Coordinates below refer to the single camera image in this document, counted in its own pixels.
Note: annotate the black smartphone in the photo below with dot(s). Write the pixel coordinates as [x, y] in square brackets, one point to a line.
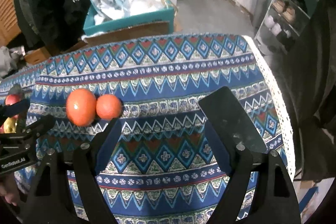
[229, 119]

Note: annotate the large orange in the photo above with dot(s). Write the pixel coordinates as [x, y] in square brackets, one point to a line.
[81, 107]

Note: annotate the black hanging jacket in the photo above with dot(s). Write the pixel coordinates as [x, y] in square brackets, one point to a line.
[54, 24]

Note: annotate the wooden louvered door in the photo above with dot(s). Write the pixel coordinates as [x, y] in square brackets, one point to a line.
[9, 28]

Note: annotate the grey shoe rack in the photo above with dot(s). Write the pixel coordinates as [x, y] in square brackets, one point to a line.
[283, 23]

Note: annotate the large red apple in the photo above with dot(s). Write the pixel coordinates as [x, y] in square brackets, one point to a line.
[12, 99]

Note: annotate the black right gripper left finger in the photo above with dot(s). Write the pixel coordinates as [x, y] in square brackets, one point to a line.
[50, 200]

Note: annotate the blue patterned tablecloth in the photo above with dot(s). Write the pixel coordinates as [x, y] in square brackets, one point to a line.
[162, 169]

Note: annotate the grey clothes pile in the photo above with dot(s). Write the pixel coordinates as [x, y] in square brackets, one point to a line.
[9, 59]

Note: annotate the small orange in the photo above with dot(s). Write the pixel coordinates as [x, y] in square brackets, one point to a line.
[108, 107]

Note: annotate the person left hand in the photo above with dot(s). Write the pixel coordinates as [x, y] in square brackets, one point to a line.
[9, 190]

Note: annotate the brown cardboard box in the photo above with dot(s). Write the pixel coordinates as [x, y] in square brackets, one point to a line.
[129, 33]

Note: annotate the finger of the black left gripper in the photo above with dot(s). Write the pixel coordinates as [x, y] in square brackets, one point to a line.
[39, 128]
[9, 111]

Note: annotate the teal storage bin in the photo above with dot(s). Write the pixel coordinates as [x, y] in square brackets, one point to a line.
[139, 12]

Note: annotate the yellow apple in bowl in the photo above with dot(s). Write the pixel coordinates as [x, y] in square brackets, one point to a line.
[10, 125]

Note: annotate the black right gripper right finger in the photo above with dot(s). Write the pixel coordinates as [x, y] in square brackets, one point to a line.
[274, 199]

